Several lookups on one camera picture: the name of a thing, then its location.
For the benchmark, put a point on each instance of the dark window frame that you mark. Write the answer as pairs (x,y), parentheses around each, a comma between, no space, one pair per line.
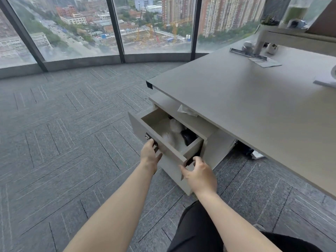
(117,26)

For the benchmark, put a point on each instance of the clear jar with green contents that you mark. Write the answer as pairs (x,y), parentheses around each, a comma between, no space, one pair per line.
(295,10)

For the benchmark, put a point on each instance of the person's left hand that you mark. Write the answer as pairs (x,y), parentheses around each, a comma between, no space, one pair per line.
(149,157)

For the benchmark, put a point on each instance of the white paper sheet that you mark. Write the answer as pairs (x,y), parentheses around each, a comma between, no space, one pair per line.
(325,82)

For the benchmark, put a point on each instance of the white plastic bag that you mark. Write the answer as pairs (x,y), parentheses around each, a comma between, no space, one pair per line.
(172,132)

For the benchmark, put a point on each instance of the small green potted plant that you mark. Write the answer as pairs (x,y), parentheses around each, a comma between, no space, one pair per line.
(270,20)

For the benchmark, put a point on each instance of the black rounded object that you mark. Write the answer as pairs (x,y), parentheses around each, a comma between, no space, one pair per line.
(188,136)

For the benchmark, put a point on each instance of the grey shoe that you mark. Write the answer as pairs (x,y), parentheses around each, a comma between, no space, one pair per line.
(259,227)

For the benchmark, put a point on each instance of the person's left thumb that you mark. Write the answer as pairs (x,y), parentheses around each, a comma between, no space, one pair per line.
(158,156)

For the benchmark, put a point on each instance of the white crumpled tissue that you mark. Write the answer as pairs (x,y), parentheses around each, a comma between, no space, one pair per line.
(187,110)

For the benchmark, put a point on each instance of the person's right forearm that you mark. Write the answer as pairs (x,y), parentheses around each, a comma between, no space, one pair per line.
(231,223)

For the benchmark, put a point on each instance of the white desk shelf riser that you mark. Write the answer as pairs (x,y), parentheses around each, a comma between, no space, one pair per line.
(288,34)

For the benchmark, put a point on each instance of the small white figurine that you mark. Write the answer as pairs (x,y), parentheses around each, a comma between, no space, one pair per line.
(271,49)

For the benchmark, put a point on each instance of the beige drawer cabinet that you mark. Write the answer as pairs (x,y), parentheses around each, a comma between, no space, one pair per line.
(217,144)

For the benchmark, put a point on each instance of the white paper packet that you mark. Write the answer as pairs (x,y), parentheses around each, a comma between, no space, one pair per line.
(266,62)

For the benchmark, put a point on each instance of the silver round object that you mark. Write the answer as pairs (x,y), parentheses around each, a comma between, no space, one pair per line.
(248,46)

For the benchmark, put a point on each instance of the black trousers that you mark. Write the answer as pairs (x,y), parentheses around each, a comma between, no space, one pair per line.
(196,230)

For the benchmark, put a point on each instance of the person's right hand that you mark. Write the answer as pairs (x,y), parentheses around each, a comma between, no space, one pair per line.
(202,178)

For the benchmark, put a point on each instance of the person's left forearm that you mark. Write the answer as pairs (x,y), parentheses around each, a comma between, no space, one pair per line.
(118,212)

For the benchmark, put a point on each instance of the person's right thumb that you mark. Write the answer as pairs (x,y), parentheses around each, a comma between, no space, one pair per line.
(184,172)

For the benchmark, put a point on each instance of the white flat object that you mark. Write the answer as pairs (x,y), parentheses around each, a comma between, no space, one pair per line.
(257,154)

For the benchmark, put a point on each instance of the brown board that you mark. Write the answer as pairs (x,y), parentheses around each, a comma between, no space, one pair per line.
(324,19)

